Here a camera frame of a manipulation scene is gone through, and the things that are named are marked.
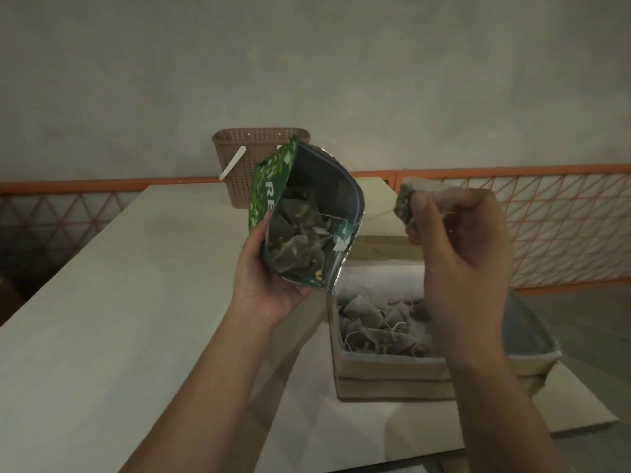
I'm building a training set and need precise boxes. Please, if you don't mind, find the person's left hand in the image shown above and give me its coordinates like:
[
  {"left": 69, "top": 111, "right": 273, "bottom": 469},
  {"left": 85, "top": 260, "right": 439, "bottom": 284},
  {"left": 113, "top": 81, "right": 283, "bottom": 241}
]
[{"left": 229, "top": 211, "right": 314, "bottom": 330}]

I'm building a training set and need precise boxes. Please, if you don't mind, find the person's right hand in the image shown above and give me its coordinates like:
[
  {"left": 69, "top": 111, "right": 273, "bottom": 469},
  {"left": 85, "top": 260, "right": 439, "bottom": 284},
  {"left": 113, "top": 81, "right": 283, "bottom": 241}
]
[{"left": 404, "top": 188, "right": 515, "bottom": 370}]

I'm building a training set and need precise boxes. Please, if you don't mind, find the pile of green tea bags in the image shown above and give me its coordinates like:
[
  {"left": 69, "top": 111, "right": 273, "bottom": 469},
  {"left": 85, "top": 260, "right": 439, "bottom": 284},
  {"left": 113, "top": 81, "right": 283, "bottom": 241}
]
[
  {"left": 264, "top": 184, "right": 341, "bottom": 281},
  {"left": 337, "top": 292, "right": 434, "bottom": 359}
]

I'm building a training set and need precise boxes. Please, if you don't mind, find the green tea bag with tag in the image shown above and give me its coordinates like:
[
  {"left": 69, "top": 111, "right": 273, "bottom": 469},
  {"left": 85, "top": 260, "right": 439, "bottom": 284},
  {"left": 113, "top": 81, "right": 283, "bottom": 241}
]
[{"left": 333, "top": 177, "right": 467, "bottom": 253}]

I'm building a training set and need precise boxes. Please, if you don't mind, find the green tea pouch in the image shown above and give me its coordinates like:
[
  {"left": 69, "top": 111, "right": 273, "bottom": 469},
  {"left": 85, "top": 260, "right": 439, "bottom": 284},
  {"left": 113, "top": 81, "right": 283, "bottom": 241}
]
[{"left": 248, "top": 136, "right": 367, "bottom": 293}]

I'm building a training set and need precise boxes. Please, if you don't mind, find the beige fabric storage box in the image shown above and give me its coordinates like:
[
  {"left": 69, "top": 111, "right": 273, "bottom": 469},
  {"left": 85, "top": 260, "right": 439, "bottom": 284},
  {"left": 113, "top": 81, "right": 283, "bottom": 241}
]
[{"left": 325, "top": 233, "right": 563, "bottom": 402}]

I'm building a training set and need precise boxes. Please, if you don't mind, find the person's left forearm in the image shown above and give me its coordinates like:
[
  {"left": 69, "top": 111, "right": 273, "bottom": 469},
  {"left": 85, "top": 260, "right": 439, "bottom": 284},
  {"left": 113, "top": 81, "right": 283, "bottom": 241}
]
[{"left": 118, "top": 305, "right": 277, "bottom": 473}]

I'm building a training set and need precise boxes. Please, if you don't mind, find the brown perforated plastic basket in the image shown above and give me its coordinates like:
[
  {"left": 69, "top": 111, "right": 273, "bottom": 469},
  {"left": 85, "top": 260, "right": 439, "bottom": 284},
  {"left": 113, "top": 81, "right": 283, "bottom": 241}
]
[{"left": 212, "top": 126, "right": 312, "bottom": 209}]

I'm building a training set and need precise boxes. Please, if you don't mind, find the orange metal mesh fence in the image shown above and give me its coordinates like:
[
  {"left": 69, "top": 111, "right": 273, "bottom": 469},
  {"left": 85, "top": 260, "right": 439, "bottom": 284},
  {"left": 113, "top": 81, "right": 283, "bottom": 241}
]
[{"left": 0, "top": 164, "right": 631, "bottom": 296}]

